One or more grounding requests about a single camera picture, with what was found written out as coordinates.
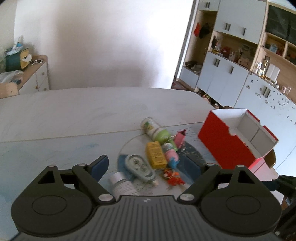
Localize wooden sideboard with drawers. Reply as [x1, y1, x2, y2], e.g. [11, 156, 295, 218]
[0, 54, 50, 99]

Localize white sunglasses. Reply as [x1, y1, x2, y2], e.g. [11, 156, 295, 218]
[29, 59, 44, 65]

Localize yellow small carton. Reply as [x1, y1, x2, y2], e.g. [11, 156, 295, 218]
[145, 141, 168, 170]

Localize red cardboard box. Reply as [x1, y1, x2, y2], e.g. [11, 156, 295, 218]
[198, 108, 278, 170]

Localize teal yellow tissue box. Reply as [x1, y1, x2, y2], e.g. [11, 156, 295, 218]
[5, 43, 32, 72]

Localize white cabinet wall unit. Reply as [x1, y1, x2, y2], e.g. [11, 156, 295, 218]
[179, 0, 296, 171]

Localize red orange toy figure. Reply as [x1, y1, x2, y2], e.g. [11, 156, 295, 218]
[163, 168, 185, 186]

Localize pink blue pig toy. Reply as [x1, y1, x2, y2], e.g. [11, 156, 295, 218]
[162, 143, 180, 169]

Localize jar with green lid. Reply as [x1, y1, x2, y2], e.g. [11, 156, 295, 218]
[140, 117, 171, 145]

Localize white speckled bottle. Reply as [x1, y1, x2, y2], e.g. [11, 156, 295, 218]
[109, 172, 139, 199]

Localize pink binder clip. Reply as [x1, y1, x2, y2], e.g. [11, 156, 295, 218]
[174, 129, 186, 149]

